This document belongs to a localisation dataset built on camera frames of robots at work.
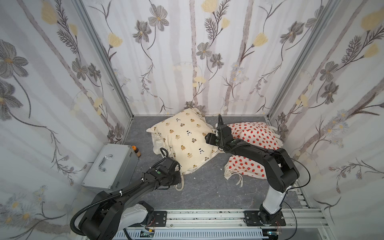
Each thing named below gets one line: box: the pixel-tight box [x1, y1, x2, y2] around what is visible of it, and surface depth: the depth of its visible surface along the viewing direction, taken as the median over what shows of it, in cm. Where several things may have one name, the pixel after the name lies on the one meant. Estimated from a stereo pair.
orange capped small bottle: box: [132, 145, 142, 158], surface depth 93 cm
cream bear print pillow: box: [146, 108, 221, 175], surface depth 95 cm
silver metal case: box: [81, 143, 139, 194], surface depth 79 cm
